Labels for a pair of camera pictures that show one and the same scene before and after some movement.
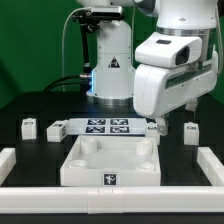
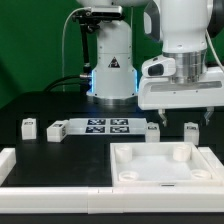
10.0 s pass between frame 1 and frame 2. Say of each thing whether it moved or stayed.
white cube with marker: stayed
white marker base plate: stayed
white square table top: moved
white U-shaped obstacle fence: stayed
